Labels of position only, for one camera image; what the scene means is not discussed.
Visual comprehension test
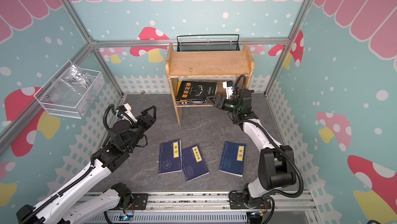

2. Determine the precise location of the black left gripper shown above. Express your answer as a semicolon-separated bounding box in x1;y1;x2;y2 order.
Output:
125;106;157;151

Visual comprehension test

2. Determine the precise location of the black book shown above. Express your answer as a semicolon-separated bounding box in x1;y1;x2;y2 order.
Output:
175;80;218;102

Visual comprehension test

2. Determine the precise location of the yellow cover book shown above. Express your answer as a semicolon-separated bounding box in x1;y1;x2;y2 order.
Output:
175;81;215;105

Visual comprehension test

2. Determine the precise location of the blue book small yellow label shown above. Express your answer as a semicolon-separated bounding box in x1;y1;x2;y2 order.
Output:
219;141;247;177

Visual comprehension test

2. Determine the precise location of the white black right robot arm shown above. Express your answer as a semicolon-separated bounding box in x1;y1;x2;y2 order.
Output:
206;75;304;209

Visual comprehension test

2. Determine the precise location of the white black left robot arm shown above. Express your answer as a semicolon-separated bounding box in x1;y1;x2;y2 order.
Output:
16;104;157;224

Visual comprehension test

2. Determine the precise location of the navy book left yellow label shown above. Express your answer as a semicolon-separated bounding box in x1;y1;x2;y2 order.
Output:
158;139;182;174

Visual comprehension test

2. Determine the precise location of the wooden two-tier bookshelf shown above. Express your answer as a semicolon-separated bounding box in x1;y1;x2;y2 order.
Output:
165;43;254;125

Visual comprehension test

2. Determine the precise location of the navy book tilted yellow label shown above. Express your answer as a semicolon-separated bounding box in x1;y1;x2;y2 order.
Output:
182;144;209;182

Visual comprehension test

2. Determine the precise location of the clear plastic bag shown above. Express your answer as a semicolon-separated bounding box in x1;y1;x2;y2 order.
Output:
60;64;96;116

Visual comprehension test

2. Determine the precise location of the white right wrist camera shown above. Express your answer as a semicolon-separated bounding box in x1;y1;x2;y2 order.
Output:
222;80;234;100

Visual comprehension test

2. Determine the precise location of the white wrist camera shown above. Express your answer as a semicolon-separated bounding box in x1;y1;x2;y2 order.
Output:
222;80;234;100
116;103;137;123

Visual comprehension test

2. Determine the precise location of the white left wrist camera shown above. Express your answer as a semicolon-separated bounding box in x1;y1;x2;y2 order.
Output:
116;103;137;123

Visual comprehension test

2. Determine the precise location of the black wire mesh basket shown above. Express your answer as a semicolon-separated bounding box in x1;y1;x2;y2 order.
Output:
176;34;240;52

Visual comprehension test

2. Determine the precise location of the white wire wall basket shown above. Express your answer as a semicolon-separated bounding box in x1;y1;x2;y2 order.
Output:
34;61;105;119

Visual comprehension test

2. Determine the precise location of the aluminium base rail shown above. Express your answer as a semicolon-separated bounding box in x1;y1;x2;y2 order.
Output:
57;189;320;224

